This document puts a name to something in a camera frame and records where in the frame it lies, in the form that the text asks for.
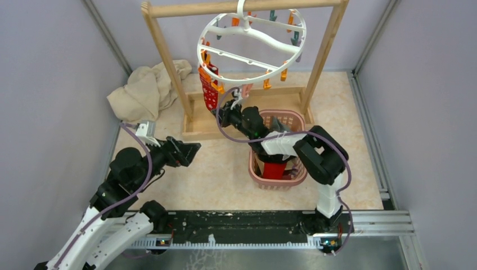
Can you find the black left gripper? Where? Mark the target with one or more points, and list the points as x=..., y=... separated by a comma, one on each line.
x=178, y=152

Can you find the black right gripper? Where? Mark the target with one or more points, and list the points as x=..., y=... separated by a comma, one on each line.
x=225, y=112

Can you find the red snowflake sock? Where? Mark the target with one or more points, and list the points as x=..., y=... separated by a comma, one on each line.
x=211, y=89

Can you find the black sock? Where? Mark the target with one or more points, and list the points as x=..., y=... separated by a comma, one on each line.
x=277, y=158

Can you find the plain red sock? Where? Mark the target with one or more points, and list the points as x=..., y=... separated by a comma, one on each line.
x=274, y=171

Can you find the pink plastic laundry basket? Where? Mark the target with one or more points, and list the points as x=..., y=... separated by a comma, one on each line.
x=295, y=172

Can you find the grey sock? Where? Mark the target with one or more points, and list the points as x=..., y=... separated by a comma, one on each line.
x=277, y=126

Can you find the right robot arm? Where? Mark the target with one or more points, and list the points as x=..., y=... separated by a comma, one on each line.
x=277, y=137

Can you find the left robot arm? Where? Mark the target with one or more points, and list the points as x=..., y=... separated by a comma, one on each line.
x=104, y=232

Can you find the white round clip hanger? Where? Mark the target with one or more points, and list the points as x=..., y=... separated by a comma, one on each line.
x=242, y=47

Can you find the pink plastic clip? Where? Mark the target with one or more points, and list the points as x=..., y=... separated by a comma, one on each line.
x=245, y=90

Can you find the orange plastic clip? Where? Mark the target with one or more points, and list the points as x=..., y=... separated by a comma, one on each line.
x=266, y=84

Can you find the beige crumpled cloth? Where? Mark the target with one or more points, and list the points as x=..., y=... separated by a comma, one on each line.
x=148, y=91

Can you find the teal plastic clip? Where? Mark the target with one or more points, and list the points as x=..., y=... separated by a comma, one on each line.
x=296, y=39

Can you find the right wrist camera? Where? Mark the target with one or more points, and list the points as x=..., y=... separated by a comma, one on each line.
x=238, y=98

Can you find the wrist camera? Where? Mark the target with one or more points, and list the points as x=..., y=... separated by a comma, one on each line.
x=145, y=131
x=238, y=98

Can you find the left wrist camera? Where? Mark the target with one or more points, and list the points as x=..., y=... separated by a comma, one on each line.
x=145, y=131

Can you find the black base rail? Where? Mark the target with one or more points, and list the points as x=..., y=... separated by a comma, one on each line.
x=189, y=229

